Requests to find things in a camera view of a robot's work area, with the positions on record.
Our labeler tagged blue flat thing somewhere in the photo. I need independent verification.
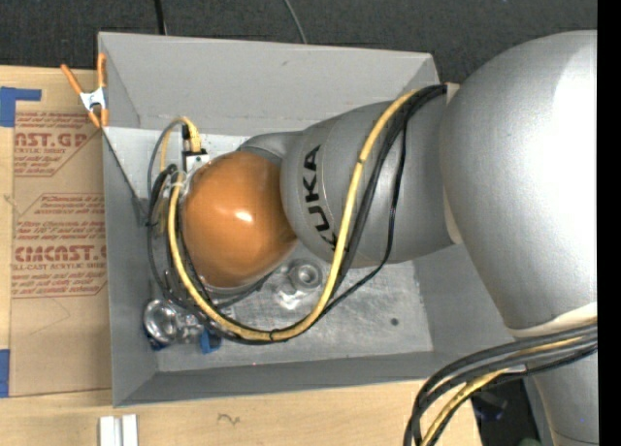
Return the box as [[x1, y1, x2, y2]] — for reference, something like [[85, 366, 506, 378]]
[[147, 329, 223, 355]]

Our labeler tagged clear glass thing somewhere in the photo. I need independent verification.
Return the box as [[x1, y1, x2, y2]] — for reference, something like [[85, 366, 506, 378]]
[[272, 259, 326, 311], [144, 298, 207, 346]]

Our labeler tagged grey metal bin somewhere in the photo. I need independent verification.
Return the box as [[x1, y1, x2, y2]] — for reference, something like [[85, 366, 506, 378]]
[[96, 30, 528, 409]]

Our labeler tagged brown cardboard board, red print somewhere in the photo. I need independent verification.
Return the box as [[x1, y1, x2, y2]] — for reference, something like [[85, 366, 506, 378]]
[[0, 64, 114, 399]]

